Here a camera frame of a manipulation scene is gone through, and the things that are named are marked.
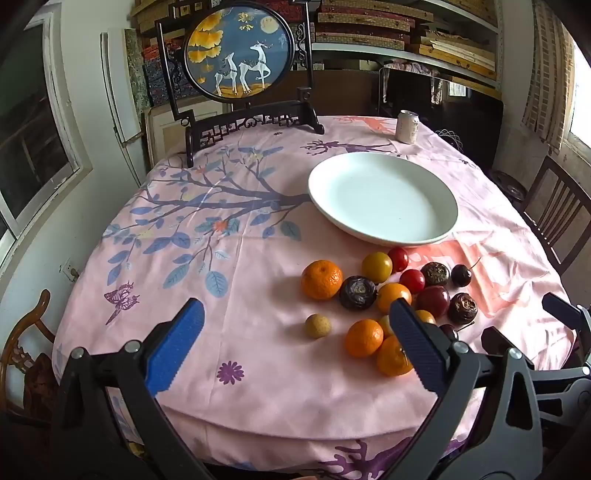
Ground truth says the white shelf unit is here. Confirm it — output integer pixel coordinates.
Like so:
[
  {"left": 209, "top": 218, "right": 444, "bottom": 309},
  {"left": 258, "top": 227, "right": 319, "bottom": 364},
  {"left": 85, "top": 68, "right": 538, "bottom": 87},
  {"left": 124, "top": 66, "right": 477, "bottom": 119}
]
[{"left": 309, "top": 0, "right": 504, "bottom": 97}]

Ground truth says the stack of patterned fabric boxes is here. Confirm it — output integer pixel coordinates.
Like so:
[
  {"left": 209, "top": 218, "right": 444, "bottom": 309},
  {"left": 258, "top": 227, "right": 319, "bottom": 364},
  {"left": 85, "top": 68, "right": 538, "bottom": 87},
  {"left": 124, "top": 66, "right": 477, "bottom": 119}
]
[{"left": 141, "top": 34, "right": 204, "bottom": 109}]

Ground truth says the round deer screen black stand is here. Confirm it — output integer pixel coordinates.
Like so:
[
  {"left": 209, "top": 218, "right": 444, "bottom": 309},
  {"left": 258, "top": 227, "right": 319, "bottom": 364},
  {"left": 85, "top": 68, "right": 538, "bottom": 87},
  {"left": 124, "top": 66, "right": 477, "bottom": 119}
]
[{"left": 154, "top": 0, "right": 325, "bottom": 136}]

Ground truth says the dark slatted wooden chair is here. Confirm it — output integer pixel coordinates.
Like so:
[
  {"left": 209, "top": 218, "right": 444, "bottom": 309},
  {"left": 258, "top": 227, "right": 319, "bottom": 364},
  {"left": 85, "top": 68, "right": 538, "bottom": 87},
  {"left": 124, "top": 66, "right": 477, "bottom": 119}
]
[{"left": 522, "top": 156, "right": 591, "bottom": 275}]

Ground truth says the white oval plate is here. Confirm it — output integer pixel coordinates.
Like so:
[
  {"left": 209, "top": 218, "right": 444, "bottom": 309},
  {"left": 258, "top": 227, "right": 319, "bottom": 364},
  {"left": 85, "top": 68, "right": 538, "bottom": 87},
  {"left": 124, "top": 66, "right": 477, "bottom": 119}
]
[{"left": 308, "top": 152, "right": 459, "bottom": 247}]

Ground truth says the yellow tomato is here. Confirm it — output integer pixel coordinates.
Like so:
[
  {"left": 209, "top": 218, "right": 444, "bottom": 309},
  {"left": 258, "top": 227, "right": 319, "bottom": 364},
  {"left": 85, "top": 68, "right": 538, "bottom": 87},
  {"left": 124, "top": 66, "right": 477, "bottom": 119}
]
[{"left": 361, "top": 251, "right": 393, "bottom": 284}]

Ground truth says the red cherry tomato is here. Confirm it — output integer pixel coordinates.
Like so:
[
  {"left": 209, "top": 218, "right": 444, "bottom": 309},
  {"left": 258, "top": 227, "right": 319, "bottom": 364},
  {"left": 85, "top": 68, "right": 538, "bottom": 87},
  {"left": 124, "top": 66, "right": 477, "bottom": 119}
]
[
  {"left": 399, "top": 269, "right": 426, "bottom": 295},
  {"left": 387, "top": 247, "right": 410, "bottom": 273}
]

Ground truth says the brown water chestnut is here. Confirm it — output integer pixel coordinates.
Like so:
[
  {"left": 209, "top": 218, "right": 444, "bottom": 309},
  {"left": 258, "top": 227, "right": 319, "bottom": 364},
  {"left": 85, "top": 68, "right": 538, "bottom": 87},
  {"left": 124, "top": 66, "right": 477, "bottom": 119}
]
[
  {"left": 420, "top": 261, "right": 451, "bottom": 287},
  {"left": 447, "top": 292, "right": 479, "bottom": 325}
]

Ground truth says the black carved chair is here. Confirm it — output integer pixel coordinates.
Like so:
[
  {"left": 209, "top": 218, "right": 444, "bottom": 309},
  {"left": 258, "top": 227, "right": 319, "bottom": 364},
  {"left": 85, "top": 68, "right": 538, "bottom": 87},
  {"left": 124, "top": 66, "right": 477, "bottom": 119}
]
[{"left": 185, "top": 113, "right": 305, "bottom": 168}]

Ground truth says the black cabinet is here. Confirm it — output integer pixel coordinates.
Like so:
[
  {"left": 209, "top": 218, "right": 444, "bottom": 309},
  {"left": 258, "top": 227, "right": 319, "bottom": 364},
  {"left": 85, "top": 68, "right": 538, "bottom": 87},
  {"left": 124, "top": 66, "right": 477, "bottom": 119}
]
[{"left": 379, "top": 67, "right": 504, "bottom": 158}]

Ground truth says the bamboo curtain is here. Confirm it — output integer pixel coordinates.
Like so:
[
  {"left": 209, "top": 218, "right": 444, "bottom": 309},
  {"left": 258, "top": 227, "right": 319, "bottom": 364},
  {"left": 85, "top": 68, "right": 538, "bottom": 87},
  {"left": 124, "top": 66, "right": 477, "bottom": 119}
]
[{"left": 522, "top": 0, "right": 578, "bottom": 148}]

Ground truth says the brown carved wooden chair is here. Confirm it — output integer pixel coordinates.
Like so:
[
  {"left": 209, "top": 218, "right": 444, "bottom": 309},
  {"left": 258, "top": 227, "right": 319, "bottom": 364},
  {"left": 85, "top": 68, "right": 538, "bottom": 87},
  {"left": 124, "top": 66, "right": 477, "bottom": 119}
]
[{"left": 0, "top": 289, "right": 58, "bottom": 416}]

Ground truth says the pink floral tablecloth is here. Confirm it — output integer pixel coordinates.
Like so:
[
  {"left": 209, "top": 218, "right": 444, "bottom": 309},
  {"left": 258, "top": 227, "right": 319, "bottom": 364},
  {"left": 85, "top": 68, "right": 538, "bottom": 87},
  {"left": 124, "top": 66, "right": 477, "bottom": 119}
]
[{"left": 51, "top": 113, "right": 578, "bottom": 480}]

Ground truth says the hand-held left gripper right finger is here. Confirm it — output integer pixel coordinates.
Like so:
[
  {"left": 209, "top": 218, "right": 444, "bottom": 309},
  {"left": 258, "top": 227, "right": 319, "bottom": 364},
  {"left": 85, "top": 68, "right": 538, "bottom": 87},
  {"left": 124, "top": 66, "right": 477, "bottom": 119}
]
[{"left": 388, "top": 298, "right": 543, "bottom": 480}]

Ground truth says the large orange tangerine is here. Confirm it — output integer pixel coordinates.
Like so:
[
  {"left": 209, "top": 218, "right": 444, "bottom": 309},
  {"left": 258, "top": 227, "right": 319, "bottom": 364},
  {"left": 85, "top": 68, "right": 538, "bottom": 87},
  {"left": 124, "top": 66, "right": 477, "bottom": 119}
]
[{"left": 301, "top": 260, "right": 344, "bottom": 301}]

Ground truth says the large dark water chestnut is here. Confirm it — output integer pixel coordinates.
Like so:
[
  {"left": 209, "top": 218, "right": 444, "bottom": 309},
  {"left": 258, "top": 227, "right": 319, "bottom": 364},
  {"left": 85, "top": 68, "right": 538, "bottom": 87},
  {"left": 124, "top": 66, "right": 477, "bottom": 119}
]
[{"left": 339, "top": 275, "right": 378, "bottom": 311}]

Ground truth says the white door panel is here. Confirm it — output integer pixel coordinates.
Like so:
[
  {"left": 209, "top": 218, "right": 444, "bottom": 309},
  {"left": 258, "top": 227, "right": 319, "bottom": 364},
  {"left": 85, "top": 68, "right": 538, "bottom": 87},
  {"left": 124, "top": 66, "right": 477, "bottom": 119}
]
[{"left": 99, "top": 30, "right": 148, "bottom": 185}]

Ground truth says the stack of woven flat boxes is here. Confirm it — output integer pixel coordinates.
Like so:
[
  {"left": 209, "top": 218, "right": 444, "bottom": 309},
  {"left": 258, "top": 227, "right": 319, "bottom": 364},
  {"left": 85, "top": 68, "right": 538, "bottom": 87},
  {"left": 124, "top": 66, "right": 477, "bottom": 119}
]
[{"left": 314, "top": 0, "right": 499, "bottom": 84}]

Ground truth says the pale drink can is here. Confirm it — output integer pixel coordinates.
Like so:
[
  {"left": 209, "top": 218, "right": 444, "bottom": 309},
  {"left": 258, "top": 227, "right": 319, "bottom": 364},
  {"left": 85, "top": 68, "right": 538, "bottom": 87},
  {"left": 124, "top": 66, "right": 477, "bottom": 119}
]
[{"left": 396, "top": 110, "right": 420, "bottom": 145}]

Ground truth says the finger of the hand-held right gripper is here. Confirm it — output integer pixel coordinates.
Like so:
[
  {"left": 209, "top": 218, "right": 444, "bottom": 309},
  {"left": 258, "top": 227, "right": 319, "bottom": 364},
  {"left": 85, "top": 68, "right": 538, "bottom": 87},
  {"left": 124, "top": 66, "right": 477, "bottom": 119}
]
[
  {"left": 481, "top": 327, "right": 591, "bottom": 416},
  {"left": 542, "top": 292, "right": 591, "bottom": 337}
]

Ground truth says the bright window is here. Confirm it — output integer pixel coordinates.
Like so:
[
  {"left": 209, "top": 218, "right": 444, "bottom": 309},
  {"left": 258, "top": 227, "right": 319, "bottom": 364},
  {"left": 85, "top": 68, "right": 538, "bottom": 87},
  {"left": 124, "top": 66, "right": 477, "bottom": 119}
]
[{"left": 561, "top": 32, "right": 591, "bottom": 158}]

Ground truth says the black round stool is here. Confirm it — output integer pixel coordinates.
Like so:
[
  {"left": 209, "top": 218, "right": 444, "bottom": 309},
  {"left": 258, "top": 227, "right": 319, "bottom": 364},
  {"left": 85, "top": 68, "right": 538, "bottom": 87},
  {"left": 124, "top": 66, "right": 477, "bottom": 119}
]
[{"left": 492, "top": 170, "right": 527, "bottom": 204}]

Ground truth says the dark cherry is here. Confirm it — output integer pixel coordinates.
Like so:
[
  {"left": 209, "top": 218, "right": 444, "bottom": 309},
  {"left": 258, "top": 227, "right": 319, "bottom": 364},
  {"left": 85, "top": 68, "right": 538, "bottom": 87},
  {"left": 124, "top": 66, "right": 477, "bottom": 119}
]
[
  {"left": 438, "top": 320, "right": 474, "bottom": 342},
  {"left": 451, "top": 257, "right": 482, "bottom": 288}
]

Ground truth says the dark red plum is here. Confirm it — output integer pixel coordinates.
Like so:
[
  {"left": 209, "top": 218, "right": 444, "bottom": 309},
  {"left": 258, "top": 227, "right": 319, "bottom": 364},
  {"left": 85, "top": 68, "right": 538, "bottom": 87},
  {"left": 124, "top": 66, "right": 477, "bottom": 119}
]
[{"left": 417, "top": 285, "right": 451, "bottom": 319}]

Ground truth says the white framed window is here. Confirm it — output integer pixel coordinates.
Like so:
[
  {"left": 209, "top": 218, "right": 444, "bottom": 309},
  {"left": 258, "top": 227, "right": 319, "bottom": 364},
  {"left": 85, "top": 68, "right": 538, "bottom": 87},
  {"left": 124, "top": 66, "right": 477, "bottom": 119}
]
[{"left": 0, "top": 14, "right": 93, "bottom": 250}]

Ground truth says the pink cloth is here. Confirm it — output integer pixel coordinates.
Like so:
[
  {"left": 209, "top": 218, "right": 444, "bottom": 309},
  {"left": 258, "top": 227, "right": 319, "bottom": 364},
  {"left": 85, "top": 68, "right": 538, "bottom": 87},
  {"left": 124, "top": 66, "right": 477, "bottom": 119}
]
[{"left": 383, "top": 62, "right": 444, "bottom": 104}]

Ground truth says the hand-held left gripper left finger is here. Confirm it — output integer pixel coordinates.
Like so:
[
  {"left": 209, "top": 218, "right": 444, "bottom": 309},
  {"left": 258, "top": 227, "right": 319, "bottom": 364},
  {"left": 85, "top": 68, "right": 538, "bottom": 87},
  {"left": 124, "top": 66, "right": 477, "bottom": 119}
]
[{"left": 51, "top": 298, "right": 213, "bottom": 480}]

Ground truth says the tan longan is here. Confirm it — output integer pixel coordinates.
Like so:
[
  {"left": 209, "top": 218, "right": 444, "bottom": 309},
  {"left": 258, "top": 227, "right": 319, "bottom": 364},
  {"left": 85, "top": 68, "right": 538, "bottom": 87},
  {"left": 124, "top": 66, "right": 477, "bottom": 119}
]
[{"left": 305, "top": 313, "right": 332, "bottom": 339}]

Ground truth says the green marble slab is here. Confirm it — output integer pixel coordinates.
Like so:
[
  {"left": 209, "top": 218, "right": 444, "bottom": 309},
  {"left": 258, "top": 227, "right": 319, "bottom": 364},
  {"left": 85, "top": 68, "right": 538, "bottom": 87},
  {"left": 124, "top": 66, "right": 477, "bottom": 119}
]
[{"left": 124, "top": 28, "right": 153, "bottom": 109}]

